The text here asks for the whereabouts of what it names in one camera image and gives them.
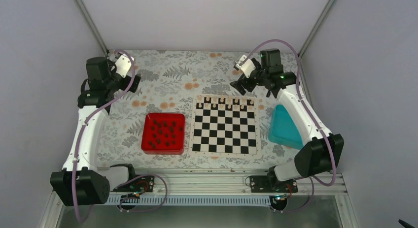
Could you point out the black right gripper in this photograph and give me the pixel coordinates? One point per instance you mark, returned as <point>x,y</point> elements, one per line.
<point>237,85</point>

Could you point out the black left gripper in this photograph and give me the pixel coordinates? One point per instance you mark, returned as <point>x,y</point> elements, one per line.
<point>135,83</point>

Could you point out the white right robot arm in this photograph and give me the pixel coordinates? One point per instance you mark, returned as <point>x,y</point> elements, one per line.
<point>321,148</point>

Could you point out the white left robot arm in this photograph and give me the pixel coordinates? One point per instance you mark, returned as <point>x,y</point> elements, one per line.
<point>79,182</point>

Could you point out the light wooden chess pieces row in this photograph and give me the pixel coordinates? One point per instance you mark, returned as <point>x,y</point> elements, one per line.
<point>219,102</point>

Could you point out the teal plastic tray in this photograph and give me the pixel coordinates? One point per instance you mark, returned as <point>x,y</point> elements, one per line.
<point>282,129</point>

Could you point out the black and white chessboard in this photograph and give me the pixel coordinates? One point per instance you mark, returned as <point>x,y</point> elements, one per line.
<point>225,133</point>

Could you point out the red plastic tray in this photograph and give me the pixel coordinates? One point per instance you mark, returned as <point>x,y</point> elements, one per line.
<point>163,134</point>

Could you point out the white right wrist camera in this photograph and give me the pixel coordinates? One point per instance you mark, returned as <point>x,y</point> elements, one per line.
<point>245,64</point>

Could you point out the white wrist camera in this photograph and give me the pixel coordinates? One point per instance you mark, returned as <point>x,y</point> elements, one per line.
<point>245,64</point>
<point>123,65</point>

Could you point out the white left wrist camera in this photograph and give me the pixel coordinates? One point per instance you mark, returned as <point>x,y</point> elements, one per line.
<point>123,65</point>

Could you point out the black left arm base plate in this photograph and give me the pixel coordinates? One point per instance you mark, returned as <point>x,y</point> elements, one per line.
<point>142,185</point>

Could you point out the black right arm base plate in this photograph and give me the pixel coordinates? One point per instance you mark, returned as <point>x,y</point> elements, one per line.
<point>264,184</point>

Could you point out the aluminium mounting rail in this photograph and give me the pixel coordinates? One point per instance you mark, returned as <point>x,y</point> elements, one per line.
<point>210,188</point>

